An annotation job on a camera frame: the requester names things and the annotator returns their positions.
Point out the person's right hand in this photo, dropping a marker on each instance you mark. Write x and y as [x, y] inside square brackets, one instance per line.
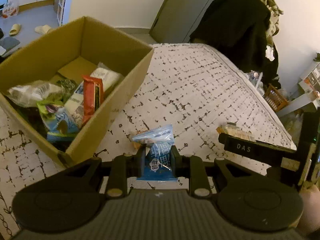
[309, 221]

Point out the black coat pile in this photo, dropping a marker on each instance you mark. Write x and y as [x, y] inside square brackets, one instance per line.
[237, 29]

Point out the patterned beige garment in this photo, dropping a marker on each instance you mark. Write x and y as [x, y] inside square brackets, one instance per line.
[273, 27]

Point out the white flat snack packet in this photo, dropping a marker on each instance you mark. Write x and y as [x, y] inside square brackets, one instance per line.
[75, 105]

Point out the red white plastic bag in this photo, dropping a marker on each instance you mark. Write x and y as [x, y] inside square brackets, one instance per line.
[10, 9]

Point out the orange plastic basket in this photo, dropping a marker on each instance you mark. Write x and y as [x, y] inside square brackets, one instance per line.
[275, 99]

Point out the green snack packet in box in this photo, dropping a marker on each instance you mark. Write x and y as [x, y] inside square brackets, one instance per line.
[67, 84]

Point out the beige slipper right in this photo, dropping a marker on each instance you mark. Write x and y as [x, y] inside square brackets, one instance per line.
[43, 29]

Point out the grey cloth on floor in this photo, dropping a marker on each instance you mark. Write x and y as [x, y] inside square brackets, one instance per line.
[7, 44]

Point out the white patterned bed cover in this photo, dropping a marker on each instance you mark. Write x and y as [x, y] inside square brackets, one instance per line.
[190, 86]

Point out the clear plastic snack bag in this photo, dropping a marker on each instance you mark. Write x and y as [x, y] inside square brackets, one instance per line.
[30, 94]

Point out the beige slipper left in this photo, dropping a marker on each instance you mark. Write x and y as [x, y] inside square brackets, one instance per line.
[15, 29]

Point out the red candy bar packet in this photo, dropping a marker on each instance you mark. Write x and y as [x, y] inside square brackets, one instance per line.
[93, 96]

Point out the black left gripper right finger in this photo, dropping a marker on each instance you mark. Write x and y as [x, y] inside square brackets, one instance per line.
[194, 170]

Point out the green blue snack packet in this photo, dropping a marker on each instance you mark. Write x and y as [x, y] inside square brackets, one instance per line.
[58, 122]

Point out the white shelf unit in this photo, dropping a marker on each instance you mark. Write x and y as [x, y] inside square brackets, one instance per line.
[309, 84]

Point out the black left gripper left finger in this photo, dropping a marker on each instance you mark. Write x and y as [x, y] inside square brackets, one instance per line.
[124, 167]

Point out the tan cracker packet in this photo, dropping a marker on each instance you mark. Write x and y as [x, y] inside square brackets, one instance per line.
[233, 130]

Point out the grey door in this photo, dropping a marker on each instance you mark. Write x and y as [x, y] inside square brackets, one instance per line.
[177, 19]

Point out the beige slipper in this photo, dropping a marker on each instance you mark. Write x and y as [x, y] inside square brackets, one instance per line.
[15, 29]
[43, 29]

